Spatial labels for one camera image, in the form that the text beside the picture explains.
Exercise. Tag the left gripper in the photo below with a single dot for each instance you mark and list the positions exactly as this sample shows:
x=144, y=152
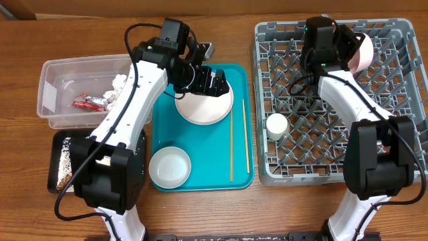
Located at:
x=203, y=88

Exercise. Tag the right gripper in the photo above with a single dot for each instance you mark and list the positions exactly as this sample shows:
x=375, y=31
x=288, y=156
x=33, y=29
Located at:
x=352, y=43

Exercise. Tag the large pink plate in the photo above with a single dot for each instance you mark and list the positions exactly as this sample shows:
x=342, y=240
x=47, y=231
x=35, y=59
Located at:
x=205, y=110

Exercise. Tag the small pink saucer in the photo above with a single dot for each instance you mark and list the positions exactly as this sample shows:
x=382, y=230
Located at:
x=364, y=55

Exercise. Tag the wooden chopstick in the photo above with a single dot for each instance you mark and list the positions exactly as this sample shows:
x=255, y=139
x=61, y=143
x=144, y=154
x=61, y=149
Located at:
x=245, y=136
x=231, y=145

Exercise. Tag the white paper cup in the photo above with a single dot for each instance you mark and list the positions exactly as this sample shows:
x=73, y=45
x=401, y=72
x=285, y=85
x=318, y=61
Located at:
x=277, y=125

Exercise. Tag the grey metal bowl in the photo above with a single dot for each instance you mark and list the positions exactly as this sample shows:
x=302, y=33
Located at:
x=169, y=167

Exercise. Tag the white napkin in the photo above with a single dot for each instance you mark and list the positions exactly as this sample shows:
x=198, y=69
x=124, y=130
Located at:
x=118, y=84

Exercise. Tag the red foil snack wrapper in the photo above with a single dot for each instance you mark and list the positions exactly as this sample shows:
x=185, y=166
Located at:
x=92, y=103

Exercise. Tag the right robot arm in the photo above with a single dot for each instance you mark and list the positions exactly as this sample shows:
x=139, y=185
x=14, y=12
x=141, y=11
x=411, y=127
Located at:
x=379, y=160

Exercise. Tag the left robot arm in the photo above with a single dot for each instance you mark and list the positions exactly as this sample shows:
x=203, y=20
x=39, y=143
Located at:
x=108, y=165

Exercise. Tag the grey dishwasher rack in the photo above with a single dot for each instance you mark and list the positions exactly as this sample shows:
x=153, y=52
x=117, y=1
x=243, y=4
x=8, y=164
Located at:
x=313, y=152

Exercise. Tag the teal serving tray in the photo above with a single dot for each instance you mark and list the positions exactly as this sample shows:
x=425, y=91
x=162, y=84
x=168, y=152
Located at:
x=208, y=146

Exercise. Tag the clear plastic storage bin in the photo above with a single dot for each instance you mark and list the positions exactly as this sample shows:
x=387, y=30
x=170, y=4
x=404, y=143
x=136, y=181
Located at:
x=64, y=79

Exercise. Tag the black plastic tray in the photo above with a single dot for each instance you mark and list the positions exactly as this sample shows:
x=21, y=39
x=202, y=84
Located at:
x=55, y=154

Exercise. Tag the spilled rice and food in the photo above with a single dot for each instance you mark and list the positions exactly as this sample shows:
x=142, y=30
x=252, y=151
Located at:
x=64, y=167

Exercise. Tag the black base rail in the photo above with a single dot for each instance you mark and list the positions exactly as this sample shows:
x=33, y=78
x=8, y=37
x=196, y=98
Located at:
x=291, y=236

